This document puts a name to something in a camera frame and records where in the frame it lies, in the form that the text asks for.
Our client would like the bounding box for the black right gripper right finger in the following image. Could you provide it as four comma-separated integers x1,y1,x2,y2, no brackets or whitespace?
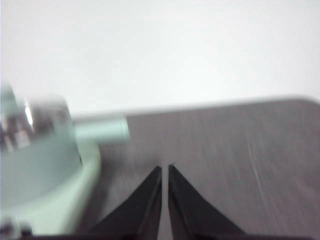
167,163,249,236

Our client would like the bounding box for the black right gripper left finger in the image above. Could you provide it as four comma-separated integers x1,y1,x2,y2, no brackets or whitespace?
87,164,163,236

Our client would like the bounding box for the green breakfast machine base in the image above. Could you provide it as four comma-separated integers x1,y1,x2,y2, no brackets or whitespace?
0,147,102,237

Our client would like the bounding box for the green steamer pot with handle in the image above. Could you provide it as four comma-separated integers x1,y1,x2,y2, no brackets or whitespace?
0,116,130,208

